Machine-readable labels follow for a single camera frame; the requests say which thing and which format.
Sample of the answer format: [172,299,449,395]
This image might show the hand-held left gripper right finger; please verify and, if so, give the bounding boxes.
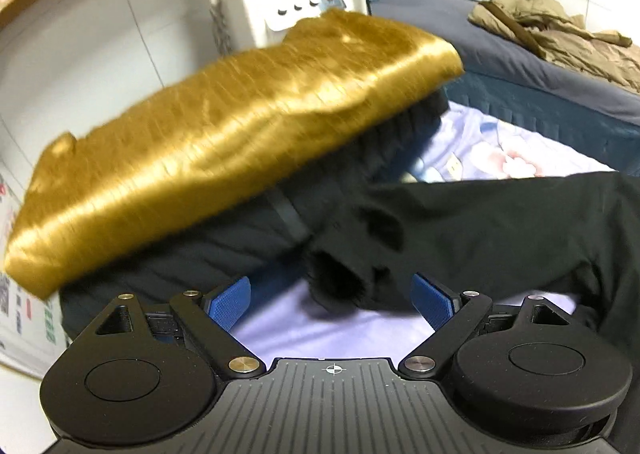
[397,273,573,381]

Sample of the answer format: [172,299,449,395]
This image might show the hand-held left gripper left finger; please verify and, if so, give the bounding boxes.
[92,276,266,381]

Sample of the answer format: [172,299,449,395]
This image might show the black jacket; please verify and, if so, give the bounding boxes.
[60,88,640,335]

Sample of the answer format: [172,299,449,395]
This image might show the golden yellow satin garment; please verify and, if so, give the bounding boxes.
[4,8,466,299]

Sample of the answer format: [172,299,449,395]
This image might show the printed bed sheet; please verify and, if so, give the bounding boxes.
[230,101,621,365]

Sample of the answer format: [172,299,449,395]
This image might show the massage bed with dark sheet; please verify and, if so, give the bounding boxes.
[367,0,640,175]

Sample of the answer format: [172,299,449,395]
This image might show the khaki jacket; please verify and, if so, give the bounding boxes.
[467,0,640,94]

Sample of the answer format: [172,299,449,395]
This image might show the wall poster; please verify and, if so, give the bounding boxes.
[0,169,68,370]

